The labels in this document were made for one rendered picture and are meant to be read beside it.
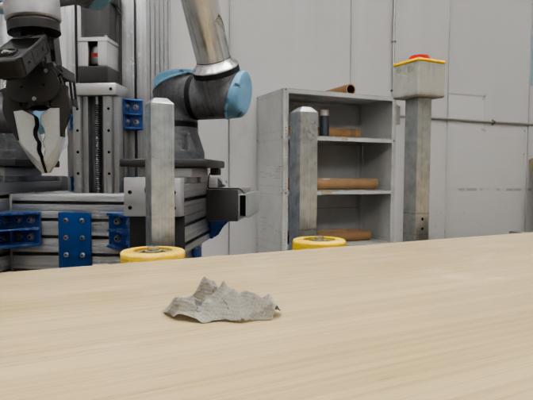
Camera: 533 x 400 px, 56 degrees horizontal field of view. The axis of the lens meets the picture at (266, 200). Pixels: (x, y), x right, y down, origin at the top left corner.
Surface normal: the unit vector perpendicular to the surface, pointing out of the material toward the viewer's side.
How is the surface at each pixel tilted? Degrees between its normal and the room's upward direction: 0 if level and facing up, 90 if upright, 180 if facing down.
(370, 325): 0
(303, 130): 90
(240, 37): 90
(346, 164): 90
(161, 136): 90
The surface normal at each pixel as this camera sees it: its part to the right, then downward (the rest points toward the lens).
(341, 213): 0.41, 0.05
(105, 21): 0.63, 0.04
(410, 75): -0.89, 0.02
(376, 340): 0.00, -1.00
